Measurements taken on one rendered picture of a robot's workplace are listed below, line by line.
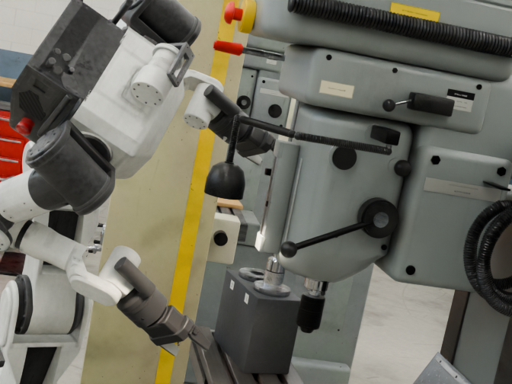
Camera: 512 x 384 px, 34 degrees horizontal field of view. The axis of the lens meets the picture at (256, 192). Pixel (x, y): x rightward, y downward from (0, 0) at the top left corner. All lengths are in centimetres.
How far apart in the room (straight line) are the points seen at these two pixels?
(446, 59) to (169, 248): 205
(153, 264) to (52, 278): 138
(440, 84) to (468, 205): 23
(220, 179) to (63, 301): 68
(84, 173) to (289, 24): 46
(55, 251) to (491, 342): 91
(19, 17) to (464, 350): 913
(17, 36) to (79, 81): 891
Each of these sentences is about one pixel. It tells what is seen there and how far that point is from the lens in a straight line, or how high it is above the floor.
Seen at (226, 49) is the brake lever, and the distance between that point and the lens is 159.
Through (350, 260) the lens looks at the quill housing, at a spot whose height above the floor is 137.
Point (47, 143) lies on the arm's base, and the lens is 153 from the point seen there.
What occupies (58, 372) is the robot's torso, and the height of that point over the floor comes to 85.
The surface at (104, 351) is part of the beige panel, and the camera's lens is 346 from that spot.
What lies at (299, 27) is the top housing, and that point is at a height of 175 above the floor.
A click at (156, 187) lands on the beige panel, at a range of 327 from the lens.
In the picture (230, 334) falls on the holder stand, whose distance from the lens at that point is 206.
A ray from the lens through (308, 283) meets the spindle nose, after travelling 160.
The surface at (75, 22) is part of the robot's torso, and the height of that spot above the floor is 169.
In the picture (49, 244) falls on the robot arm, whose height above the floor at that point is 123.
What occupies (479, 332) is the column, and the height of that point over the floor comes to 123.
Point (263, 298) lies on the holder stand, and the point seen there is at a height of 115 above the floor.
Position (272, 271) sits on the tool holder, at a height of 121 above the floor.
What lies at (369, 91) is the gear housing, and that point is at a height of 167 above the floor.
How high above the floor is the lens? 169
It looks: 9 degrees down
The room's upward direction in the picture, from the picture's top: 11 degrees clockwise
